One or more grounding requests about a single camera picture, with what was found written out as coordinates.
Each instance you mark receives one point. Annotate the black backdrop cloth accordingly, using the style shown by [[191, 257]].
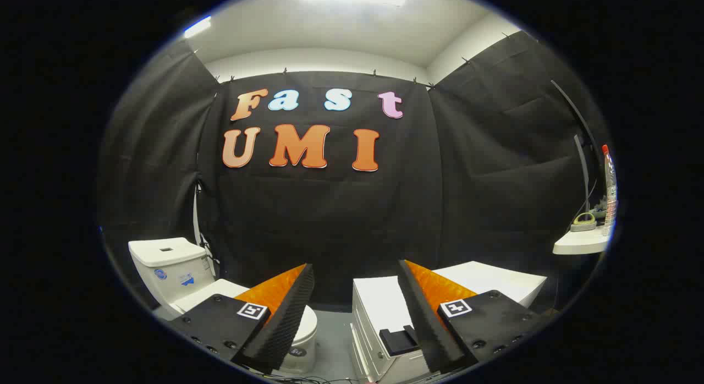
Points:
[[330, 219]]

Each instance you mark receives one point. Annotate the small ceiling light strip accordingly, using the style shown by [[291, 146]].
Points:
[[197, 27]]

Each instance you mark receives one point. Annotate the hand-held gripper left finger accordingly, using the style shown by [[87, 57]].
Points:
[[286, 318]]

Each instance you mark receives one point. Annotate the clear bottle with red cap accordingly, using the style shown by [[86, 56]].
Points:
[[609, 191]]

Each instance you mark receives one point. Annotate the small black holder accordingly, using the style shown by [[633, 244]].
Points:
[[396, 341]]

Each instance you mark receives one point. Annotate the white toilet lid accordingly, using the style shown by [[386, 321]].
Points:
[[212, 296]]

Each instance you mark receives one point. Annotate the white toilet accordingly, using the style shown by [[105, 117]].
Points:
[[170, 274]]

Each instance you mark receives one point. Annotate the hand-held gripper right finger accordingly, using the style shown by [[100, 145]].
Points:
[[423, 318]]

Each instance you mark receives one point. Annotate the white drawer cabinet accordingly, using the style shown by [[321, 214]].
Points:
[[379, 301]]

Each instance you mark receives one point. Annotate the white shelf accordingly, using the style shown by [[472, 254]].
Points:
[[577, 242]]

